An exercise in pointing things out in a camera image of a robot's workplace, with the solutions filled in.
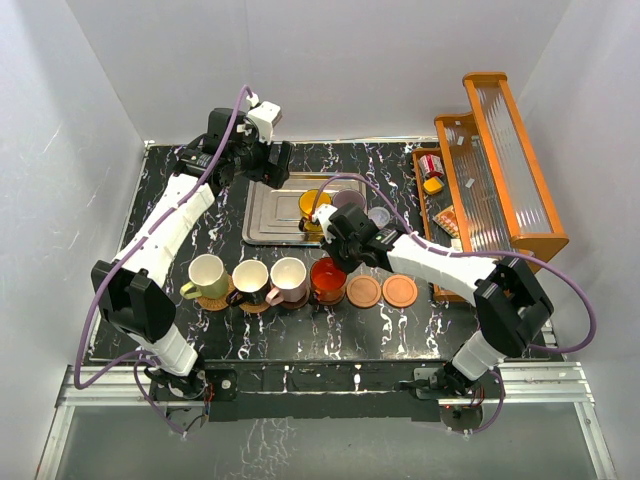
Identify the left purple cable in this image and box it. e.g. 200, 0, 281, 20
73, 83, 259, 436

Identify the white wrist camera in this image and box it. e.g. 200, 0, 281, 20
246, 101, 282, 145
312, 204, 337, 244

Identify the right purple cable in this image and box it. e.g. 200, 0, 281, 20
312, 172, 598, 434

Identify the red staples box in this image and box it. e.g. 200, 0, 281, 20
418, 154, 445, 179

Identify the light brown wooden coaster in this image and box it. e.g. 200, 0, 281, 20
346, 275, 382, 309

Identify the black mug white inside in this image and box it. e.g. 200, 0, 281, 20
226, 259, 269, 307

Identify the purple cable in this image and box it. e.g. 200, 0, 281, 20
312, 172, 598, 434
73, 83, 259, 436

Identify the aluminium frame rail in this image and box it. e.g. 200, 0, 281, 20
36, 360, 616, 479

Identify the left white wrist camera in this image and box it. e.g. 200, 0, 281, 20
246, 101, 282, 145

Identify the dark brown wooden coaster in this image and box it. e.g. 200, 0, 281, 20
278, 291, 310, 310

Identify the lilac mug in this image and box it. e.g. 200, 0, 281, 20
332, 189, 366, 209

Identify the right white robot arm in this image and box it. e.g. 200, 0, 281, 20
312, 203, 554, 397

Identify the pink mug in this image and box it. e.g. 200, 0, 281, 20
266, 257, 308, 306

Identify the orange red mug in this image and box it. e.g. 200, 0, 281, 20
310, 257, 347, 300

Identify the clear jar of paperclips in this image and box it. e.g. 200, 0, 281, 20
367, 207, 391, 229

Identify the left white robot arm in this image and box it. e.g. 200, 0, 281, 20
91, 101, 291, 399

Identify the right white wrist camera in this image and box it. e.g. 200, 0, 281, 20
312, 204, 337, 244

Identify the cream yellow mug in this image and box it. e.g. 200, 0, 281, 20
180, 254, 229, 300

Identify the silver metal tray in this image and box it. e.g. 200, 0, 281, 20
242, 172, 336, 247

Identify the woven rattan coaster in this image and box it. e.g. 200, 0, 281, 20
196, 284, 234, 312
239, 298, 271, 314

